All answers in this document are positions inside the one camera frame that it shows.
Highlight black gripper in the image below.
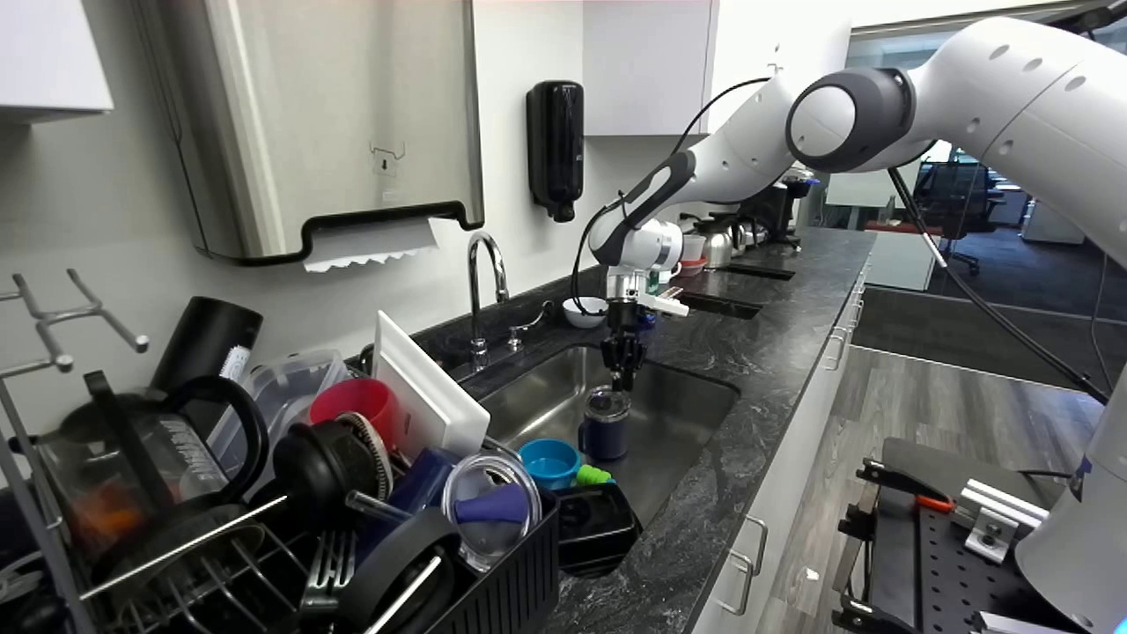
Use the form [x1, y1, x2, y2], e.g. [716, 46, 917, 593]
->
[599, 263, 662, 394]

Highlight navy blue thermos cup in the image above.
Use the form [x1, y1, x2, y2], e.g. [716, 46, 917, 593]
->
[582, 392, 633, 465]

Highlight metal mug tree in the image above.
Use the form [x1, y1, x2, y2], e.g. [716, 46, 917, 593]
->
[0, 263, 156, 634]

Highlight steel paper towel dispenser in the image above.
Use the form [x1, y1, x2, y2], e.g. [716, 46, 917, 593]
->
[156, 0, 490, 269]

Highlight black coffee machine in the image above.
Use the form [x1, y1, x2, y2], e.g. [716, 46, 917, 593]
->
[696, 174, 816, 257]

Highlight chrome faucet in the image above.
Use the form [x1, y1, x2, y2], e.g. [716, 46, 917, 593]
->
[465, 229, 556, 363]

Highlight small white upper cabinet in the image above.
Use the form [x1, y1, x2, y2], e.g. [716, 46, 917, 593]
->
[0, 0, 121, 115]

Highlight glass coffee carafe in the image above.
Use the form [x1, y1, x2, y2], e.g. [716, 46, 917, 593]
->
[33, 366, 276, 568]

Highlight black round pan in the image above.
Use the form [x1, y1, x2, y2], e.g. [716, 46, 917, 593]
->
[338, 504, 467, 634]

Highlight clear plastic container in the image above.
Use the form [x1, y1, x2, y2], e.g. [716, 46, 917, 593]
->
[224, 341, 356, 462]

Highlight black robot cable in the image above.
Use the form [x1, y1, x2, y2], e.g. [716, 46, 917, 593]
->
[567, 75, 1114, 407]

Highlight white paper towel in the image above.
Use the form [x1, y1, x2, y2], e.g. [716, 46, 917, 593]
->
[298, 216, 445, 275]

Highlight black tumbler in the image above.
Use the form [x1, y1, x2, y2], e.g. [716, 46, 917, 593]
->
[153, 293, 268, 398]

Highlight aluminium bracket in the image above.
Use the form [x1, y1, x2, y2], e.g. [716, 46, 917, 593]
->
[958, 474, 1054, 568]

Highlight black perforated breadboard table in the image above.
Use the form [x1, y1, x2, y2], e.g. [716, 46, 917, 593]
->
[873, 433, 1061, 634]

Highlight white lower cabinet drawers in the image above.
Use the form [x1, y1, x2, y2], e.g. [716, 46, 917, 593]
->
[690, 275, 873, 634]

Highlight white cutting board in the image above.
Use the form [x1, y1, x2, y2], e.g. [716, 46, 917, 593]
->
[370, 306, 493, 457]

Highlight dark office chair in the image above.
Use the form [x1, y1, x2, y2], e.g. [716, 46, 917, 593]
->
[912, 156, 1001, 242]

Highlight black fork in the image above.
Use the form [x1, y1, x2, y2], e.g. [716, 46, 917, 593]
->
[297, 523, 364, 626]

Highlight black clamp with orange trigger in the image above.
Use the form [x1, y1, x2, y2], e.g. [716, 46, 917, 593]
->
[852, 453, 963, 520]

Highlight red plastic cup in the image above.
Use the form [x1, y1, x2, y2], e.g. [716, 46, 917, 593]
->
[305, 373, 407, 453]

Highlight stainless steel sink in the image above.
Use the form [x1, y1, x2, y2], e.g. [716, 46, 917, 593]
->
[461, 341, 743, 576]

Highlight black wall soap dispenser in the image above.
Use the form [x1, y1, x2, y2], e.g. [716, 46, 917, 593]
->
[526, 76, 589, 225]

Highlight black plastic food container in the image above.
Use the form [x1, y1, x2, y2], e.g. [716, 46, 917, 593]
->
[551, 478, 645, 576]

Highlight black counter tray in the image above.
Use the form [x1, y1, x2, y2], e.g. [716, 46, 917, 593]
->
[681, 290, 768, 325]

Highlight black dish rack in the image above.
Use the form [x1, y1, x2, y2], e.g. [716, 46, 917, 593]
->
[66, 445, 567, 634]

